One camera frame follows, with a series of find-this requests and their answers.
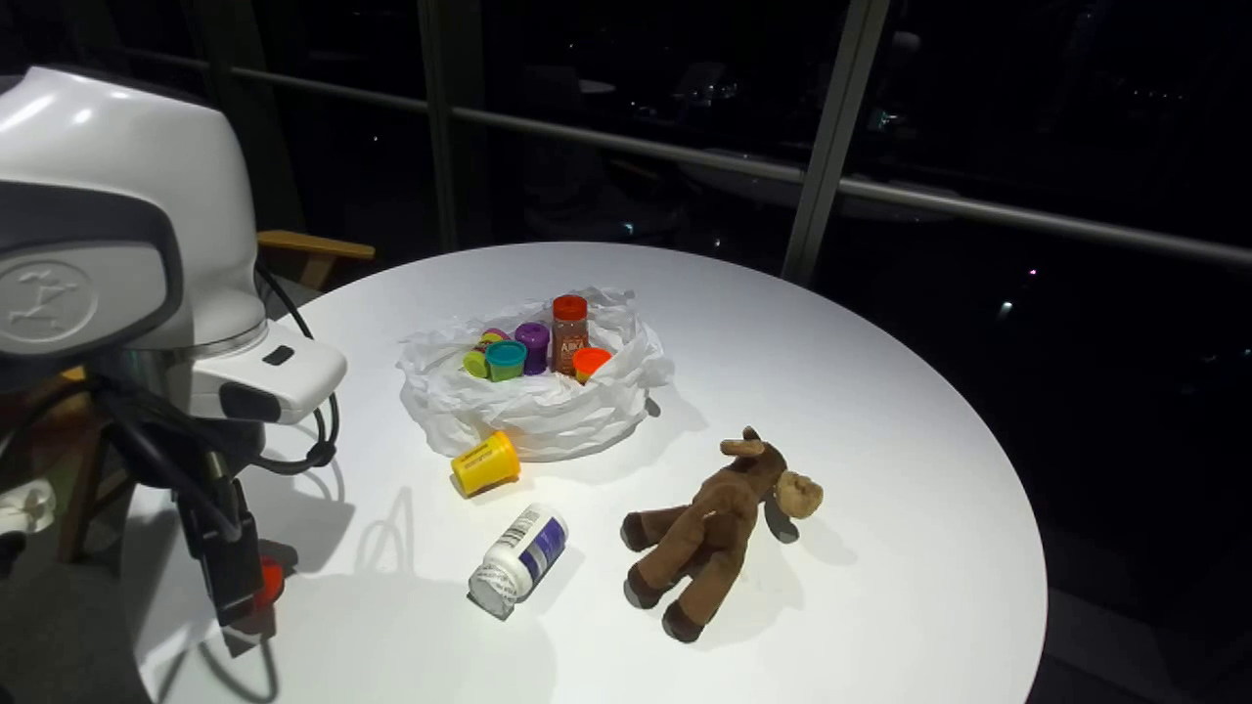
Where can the purple play-doh tub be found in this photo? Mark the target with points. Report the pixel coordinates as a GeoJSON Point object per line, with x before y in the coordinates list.
{"type": "Point", "coordinates": [532, 340]}

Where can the brown spice jar red lid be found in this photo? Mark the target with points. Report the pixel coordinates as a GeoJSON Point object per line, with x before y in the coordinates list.
{"type": "Point", "coordinates": [569, 328]}

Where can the yellow play-doh tub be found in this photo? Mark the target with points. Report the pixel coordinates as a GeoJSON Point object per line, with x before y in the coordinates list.
{"type": "Point", "coordinates": [486, 467]}

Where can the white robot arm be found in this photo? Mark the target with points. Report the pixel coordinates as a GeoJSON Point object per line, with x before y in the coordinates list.
{"type": "Point", "coordinates": [87, 156]}

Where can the grey armchair wooden arms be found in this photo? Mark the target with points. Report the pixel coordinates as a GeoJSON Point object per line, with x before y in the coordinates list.
{"type": "Point", "coordinates": [119, 313]}

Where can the brown plush moose toy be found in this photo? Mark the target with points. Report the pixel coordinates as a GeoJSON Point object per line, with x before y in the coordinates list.
{"type": "Point", "coordinates": [707, 536]}

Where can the metal window railing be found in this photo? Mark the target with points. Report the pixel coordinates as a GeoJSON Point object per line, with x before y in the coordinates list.
{"type": "Point", "coordinates": [818, 181]}

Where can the orange lid play-doh tub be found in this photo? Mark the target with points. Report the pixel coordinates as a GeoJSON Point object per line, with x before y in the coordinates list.
{"type": "Point", "coordinates": [586, 361]}

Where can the yellow-green play-doh tub pink lid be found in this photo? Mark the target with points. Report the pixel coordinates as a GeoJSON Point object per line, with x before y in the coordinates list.
{"type": "Point", "coordinates": [476, 361]}

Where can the teal lid play-doh tub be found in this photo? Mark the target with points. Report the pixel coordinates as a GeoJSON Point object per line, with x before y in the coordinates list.
{"type": "Point", "coordinates": [506, 361]}

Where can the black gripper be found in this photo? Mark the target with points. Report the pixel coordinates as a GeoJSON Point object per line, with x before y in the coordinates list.
{"type": "Point", "coordinates": [201, 467]}

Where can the white pill bottle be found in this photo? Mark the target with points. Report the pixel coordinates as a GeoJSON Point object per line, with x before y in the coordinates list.
{"type": "Point", "coordinates": [516, 559]}

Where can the red round lid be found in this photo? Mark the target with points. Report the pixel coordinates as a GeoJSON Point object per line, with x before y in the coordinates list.
{"type": "Point", "coordinates": [277, 563]}

